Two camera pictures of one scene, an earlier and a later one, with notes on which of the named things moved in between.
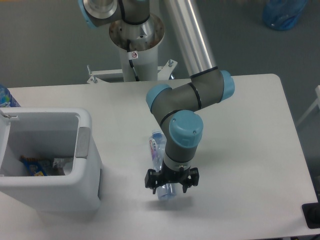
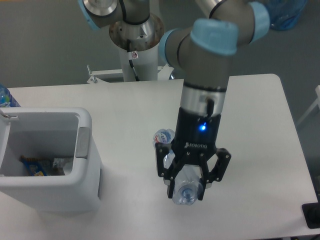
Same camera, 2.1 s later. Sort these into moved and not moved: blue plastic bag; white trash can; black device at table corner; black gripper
Moved: black gripper
Not moved: white trash can; blue plastic bag; black device at table corner
